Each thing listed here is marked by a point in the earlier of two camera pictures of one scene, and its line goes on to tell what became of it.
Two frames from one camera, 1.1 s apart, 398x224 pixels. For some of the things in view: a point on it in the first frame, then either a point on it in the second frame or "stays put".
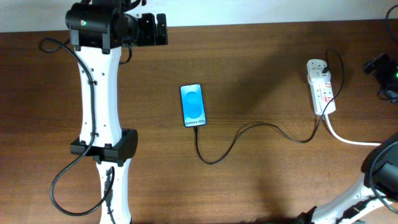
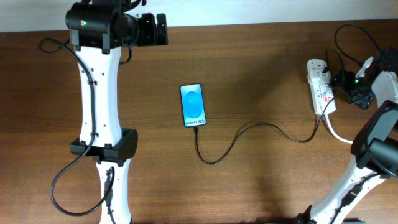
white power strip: [322, 92] stays put
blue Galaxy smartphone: [193, 104] stays put
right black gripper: [388, 64] → [360, 99]
